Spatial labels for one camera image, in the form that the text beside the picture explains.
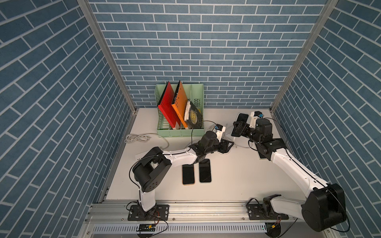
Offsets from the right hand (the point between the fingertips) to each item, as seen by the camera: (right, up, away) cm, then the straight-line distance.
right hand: (239, 124), depth 82 cm
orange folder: (-35, +13, +11) cm, 39 cm away
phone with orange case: (-29, -29, +2) cm, 41 cm away
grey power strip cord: (-59, -10, +16) cm, 62 cm away
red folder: (-43, +12, +4) cm, 45 cm away
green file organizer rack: (-26, +22, +23) cm, 41 cm away
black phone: (-19, -28, +4) cm, 34 cm away
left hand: (-3, -11, 0) cm, 12 cm away
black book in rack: (-26, +4, +15) cm, 31 cm away
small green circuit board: (-49, -51, -10) cm, 71 cm away
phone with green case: (+1, +4, -1) cm, 4 cm away
